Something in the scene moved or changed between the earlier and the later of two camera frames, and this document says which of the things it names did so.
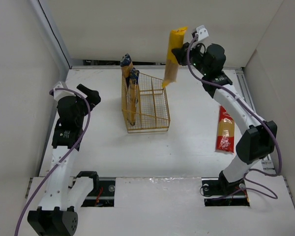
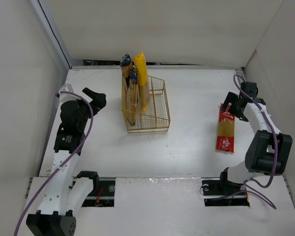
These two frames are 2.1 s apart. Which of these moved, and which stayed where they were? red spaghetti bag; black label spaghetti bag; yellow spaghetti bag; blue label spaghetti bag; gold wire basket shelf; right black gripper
Moved: right black gripper; yellow spaghetti bag
Stayed: blue label spaghetti bag; gold wire basket shelf; black label spaghetti bag; red spaghetti bag
